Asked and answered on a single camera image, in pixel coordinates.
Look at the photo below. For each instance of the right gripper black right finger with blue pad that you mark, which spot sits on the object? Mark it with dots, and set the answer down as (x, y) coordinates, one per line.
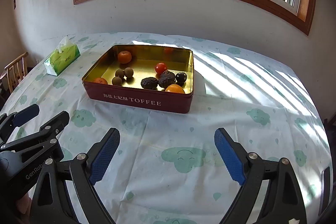
(283, 202)

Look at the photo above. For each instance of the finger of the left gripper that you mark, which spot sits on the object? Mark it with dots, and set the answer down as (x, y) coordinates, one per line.
(47, 131)
(9, 122)

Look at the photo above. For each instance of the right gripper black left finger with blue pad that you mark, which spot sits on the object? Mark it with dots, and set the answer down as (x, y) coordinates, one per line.
(51, 201)

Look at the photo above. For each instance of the dark wrinkled dried fruit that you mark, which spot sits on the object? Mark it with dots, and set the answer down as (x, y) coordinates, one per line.
(165, 73)
(164, 82)
(150, 83)

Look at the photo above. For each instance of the red cherry tomato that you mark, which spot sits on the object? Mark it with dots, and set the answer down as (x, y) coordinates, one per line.
(160, 68)

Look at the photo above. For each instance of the orange mandarin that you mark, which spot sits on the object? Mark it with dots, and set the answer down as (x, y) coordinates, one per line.
(124, 57)
(100, 80)
(174, 88)

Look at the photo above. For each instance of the shiny dark plum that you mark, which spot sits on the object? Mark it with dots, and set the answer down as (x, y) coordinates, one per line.
(181, 77)

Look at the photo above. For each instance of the wooden chair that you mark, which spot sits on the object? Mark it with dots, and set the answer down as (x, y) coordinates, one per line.
(14, 72)

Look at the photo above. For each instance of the orange mandarin in tin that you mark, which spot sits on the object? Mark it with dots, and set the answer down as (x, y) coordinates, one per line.
(124, 57)
(100, 80)

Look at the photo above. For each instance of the green tissue pack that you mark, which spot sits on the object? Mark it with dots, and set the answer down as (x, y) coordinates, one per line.
(63, 55)

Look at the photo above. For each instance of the white cloud-print tablecloth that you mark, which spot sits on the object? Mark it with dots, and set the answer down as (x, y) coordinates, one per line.
(167, 168)

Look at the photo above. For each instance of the red toffee tin box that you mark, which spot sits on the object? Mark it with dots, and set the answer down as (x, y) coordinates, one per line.
(147, 76)

